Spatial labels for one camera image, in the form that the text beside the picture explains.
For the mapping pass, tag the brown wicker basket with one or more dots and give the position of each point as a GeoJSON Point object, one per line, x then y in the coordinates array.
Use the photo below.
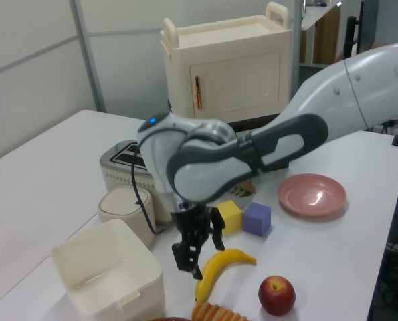
{"type": "Point", "coordinates": [172, 318]}

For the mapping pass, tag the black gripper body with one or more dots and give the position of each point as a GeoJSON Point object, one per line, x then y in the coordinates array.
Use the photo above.
{"type": "Point", "coordinates": [193, 227]}

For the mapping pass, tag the dark monitor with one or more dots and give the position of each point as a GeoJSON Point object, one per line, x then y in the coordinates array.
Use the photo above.
{"type": "Point", "coordinates": [367, 23]}

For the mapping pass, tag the brown bread slice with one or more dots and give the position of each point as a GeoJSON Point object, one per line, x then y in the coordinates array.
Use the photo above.
{"type": "Point", "coordinates": [249, 185]}

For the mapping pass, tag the red apple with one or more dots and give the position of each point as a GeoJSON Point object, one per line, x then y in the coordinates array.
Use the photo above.
{"type": "Point", "coordinates": [276, 296]}

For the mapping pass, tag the small cream lidded bin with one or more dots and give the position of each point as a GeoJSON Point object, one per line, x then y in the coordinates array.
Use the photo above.
{"type": "Point", "coordinates": [118, 207]}

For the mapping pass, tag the wooden shelf unit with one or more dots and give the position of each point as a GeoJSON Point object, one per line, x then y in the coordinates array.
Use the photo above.
{"type": "Point", "coordinates": [325, 40]}

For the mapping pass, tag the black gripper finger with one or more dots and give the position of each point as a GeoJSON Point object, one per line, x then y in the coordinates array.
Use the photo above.
{"type": "Point", "coordinates": [187, 257]}
{"type": "Point", "coordinates": [217, 227]}

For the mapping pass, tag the open cream plastic box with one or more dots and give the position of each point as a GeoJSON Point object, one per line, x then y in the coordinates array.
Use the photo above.
{"type": "Point", "coordinates": [85, 254]}

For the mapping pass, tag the yellow foam cube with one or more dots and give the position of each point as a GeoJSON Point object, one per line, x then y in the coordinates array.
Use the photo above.
{"type": "Point", "coordinates": [230, 217]}

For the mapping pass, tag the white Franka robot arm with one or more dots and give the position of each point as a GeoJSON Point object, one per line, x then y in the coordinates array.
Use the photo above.
{"type": "Point", "coordinates": [202, 177]}

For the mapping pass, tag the purple foam cube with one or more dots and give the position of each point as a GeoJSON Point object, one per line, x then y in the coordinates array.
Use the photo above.
{"type": "Point", "coordinates": [257, 220]}

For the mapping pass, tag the pink plate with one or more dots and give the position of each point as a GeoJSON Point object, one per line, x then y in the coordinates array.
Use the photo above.
{"type": "Point", "coordinates": [319, 200]}

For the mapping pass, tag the black monitor stand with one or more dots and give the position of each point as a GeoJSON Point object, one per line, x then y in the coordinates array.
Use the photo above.
{"type": "Point", "coordinates": [350, 36]}

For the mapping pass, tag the yellow banana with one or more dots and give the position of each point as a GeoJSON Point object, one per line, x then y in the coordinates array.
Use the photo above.
{"type": "Point", "coordinates": [218, 264]}

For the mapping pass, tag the long striped bread loaf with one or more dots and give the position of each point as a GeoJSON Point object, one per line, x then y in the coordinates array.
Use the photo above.
{"type": "Point", "coordinates": [218, 312]}

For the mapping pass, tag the cream and silver toaster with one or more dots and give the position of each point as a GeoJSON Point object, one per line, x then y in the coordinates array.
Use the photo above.
{"type": "Point", "coordinates": [118, 174]}

